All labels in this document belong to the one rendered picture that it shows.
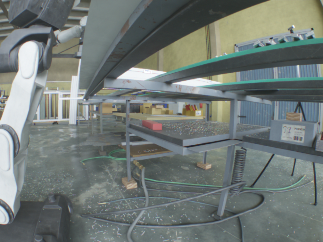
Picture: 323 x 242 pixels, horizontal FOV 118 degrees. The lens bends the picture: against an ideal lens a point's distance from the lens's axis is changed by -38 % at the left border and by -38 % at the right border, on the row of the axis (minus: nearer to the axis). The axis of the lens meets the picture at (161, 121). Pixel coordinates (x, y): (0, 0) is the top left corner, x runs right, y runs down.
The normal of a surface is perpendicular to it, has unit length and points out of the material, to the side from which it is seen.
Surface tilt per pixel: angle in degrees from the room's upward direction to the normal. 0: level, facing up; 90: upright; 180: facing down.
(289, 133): 90
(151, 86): 90
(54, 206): 90
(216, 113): 90
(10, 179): 115
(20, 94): 111
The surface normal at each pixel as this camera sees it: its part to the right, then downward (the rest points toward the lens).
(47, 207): 0.43, 0.08
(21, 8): -0.20, 0.32
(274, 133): -0.87, 0.03
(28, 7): 0.87, 0.47
